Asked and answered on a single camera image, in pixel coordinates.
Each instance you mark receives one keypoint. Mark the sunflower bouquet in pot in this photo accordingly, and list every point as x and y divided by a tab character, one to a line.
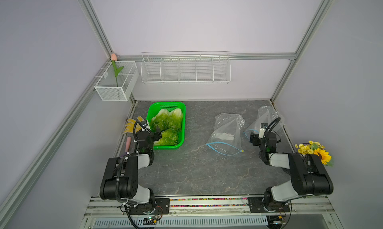
315	148

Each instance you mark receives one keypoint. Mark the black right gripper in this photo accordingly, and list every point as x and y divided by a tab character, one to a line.
254	138

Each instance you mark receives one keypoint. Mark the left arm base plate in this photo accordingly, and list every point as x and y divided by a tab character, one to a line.
161	206

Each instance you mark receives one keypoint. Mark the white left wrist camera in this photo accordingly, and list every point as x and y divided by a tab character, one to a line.
144	124

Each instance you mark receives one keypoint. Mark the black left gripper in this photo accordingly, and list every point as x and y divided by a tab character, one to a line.
154	134

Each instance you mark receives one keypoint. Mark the clear blue-zip zip-top bag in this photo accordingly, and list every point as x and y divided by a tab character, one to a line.
266	114

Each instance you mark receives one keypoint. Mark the small white wire basket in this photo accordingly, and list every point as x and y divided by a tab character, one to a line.
127	78

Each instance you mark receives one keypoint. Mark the zip-top bag with label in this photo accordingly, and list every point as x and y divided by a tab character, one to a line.
226	137

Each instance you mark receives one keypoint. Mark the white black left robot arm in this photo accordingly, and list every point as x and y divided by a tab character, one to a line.
120	180

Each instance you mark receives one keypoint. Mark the purple pink garden trowel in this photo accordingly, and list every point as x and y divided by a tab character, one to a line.
127	145

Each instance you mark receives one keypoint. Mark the pink artificial tulip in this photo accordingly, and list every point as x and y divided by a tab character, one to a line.
117	69

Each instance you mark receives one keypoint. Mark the yellow dotted work glove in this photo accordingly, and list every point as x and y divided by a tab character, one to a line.
130	122

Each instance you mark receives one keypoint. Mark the green plastic perforated basket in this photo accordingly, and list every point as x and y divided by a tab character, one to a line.
153	111

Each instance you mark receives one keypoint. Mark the green chinese cabbage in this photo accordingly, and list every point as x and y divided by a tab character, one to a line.
160	122
175	119

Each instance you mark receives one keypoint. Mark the aluminium mounting rail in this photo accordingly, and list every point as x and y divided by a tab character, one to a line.
235	205

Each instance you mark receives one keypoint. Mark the long white wire shelf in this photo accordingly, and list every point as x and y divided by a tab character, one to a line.
186	67

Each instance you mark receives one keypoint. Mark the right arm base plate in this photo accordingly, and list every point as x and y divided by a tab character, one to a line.
260	205

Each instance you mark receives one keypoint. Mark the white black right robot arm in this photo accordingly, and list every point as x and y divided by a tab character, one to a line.
308	176

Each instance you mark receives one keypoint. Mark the white vented cable duct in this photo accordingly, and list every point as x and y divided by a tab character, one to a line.
182	222

